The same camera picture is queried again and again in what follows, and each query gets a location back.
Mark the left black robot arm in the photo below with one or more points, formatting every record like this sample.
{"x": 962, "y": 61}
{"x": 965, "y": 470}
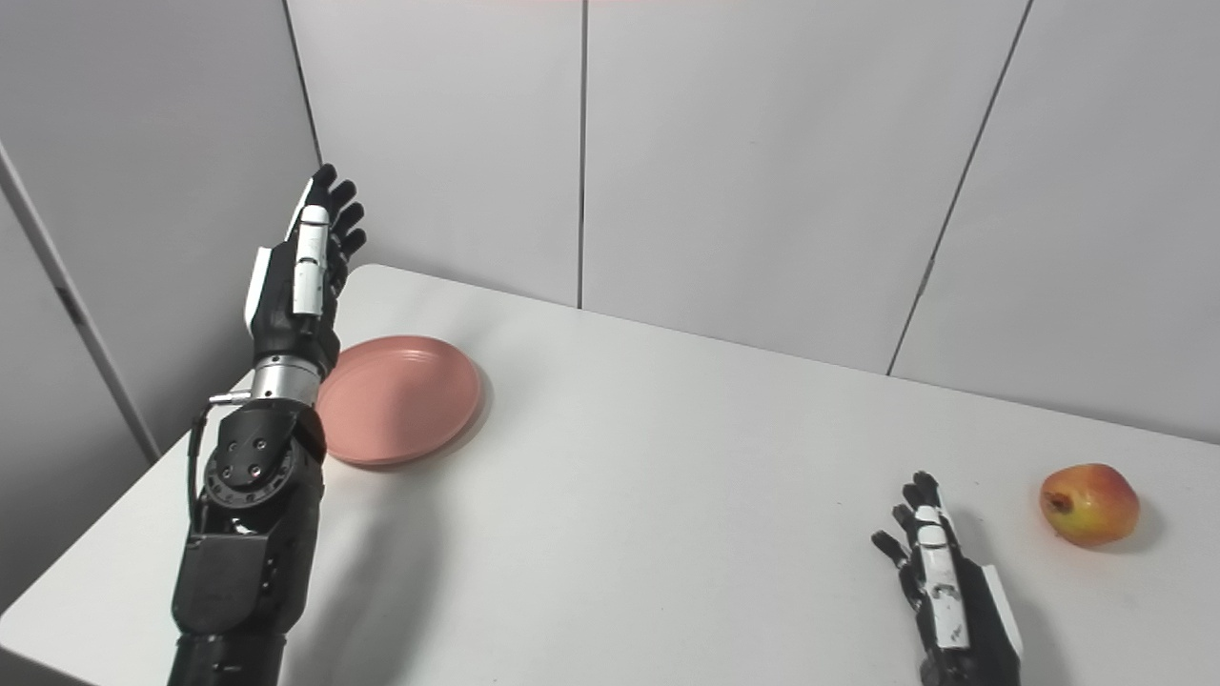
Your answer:
{"x": 248, "y": 534}

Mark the pink round plate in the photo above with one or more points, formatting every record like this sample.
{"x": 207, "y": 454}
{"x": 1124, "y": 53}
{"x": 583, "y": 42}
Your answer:
{"x": 400, "y": 400}

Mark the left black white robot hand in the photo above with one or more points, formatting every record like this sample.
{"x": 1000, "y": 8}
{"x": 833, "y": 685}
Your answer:
{"x": 286, "y": 314}

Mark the red yellow apple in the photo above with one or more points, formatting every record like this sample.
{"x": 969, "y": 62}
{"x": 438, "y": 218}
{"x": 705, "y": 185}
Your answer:
{"x": 1091, "y": 505}

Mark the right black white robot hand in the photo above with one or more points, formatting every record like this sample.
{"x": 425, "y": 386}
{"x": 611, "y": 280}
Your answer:
{"x": 958, "y": 619}

